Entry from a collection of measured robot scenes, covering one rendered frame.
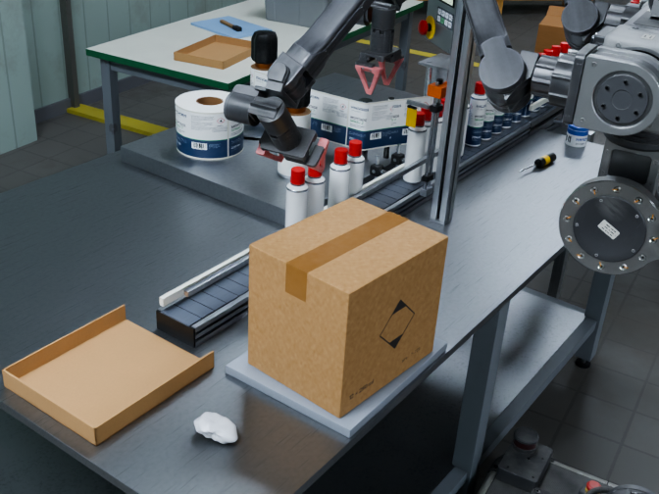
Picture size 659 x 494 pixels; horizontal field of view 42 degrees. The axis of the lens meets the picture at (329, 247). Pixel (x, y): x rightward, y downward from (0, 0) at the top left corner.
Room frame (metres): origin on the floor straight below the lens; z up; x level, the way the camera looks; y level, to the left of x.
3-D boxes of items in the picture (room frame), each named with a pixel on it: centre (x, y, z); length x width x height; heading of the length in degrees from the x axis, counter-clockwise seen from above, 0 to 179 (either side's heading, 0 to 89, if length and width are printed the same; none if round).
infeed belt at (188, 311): (2.14, -0.16, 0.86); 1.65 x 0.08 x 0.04; 146
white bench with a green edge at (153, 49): (4.26, 0.33, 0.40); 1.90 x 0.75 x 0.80; 152
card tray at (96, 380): (1.32, 0.41, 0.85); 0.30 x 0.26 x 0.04; 146
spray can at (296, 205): (1.80, 0.08, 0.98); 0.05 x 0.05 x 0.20
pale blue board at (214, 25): (4.08, 0.54, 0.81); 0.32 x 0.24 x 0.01; 48
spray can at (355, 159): (1.99, -0.05, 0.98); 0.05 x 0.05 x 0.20
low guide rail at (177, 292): (1.93, 0.04, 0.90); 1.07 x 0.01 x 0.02; 146
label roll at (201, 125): (2.39, 0.38, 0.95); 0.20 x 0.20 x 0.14
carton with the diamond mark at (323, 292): (1.40, -0.04, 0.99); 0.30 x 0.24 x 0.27; 141
